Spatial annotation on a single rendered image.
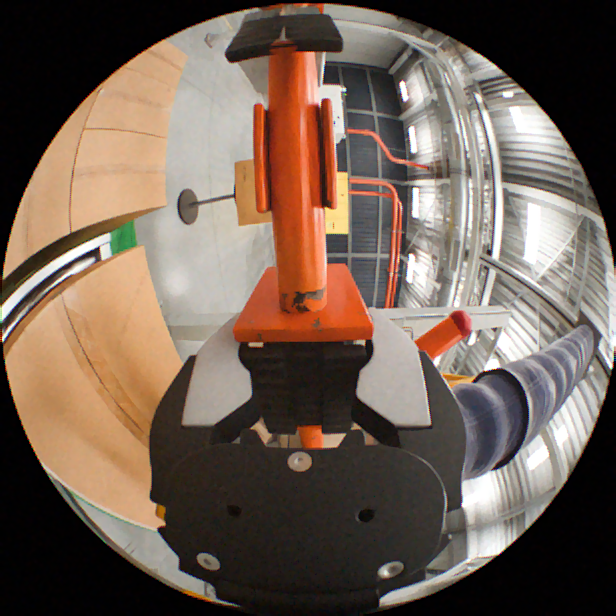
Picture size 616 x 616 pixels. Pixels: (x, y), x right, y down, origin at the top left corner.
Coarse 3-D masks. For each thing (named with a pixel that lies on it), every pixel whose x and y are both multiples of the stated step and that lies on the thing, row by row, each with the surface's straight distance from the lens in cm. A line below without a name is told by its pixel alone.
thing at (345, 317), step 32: (256, 288) 12; (352, 288) 12; (256, 320) 9; (288, 320) 9; (320, 320) 9; (352, 320) 9; (256, 352) 9; (288, 352) 9; (320, 352) 9; (352, 352) 8; (256, 384) 10; (288, 384) 10; (320, 384) 11; (352, 384) 10; (288, 416) 12; (320, 416) 13
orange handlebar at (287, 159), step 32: (288, 64) 11; (288, 96) 9; (256, 128) 9; (288, 128) 8; (320, 128) 9; (256, 160) 8; (288, 160) 8; (320, 160) 9; (256, 192) 8; (288, 192) 8; (320, 192) 8; (288, 224) 8; (320, 224) 8; (288, 256) 8; (320, 256) 9; (288, 288) 9; (320, 288) 9
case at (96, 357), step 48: (96, 288) 34; (144, 288) 41; (48, 336) 30; (96, 336) 33; (144, 336) 40; (48, 384) 31; (96, 384) 34; (144, 384) 41; (48, 432) 32; (96, 432) 35; (144, 432) 42; (96, 480) 37; (144, 480) 44
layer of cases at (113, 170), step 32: (128, 64) 124; (160, 64) 142; (96, 96) 104; (128, 96) 112; (160, 96) 130; (64, 128) 90; (96, 128) 95; (128, 128) 105; (160, 128) 122; (64, 160) 84; (96, 160) 89; (128, 160) 100; (160, 160) 116; (32, 192) 77; (64, 192) 80; (96, 192) 86; (128, 192) 96; (160, 192) 112; (32, 224) 74; (64, 224) 77; (96, 224) 87; (32, 256) 73
